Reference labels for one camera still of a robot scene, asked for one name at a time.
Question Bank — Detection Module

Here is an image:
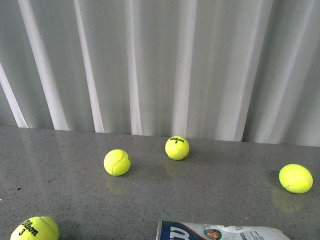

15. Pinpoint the clear Wilson tennis ball can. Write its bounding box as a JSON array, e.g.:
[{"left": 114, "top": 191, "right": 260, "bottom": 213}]
[{"left": 156, "top": 220, "right": 289, "bottom": 240}]

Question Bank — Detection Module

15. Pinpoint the white pleated curtain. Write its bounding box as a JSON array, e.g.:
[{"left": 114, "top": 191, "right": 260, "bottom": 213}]
[{"left": 0, "top": 0, "right": 320, "bottom": 146}]

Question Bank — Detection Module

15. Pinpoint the tennis ball far left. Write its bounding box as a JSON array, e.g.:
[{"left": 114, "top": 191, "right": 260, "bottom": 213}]
[{"left": 103, "top": 149, "right": 131, "bottom": 177}]

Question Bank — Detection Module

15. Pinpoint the wilson 3 tennis ball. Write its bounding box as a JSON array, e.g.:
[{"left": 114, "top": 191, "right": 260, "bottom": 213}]
[
  {"left": 10, "top": 216, "right": 59, "bottom": 240},
  {"left": 165, "top": 136, "right": 190, "bottom": 161}
]

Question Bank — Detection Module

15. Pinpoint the Wilson 3 tennis ball back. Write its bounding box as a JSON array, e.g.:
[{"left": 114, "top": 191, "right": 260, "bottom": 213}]
[{"left": 165, "top": 136, "right": 190, "bottom": 161}]

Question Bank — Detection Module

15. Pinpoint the plain yellow tennis ball centre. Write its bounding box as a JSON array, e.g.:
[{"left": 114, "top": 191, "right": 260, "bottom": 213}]
[{"left": 278, "top": 164, "right": 313, "bottom": 194}]

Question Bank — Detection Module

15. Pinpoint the Wilson 3 tennis ball front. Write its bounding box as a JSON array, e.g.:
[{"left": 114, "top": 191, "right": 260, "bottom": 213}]
[{"left": 10, "top": 216, "right": 59, "bottom": 240}]

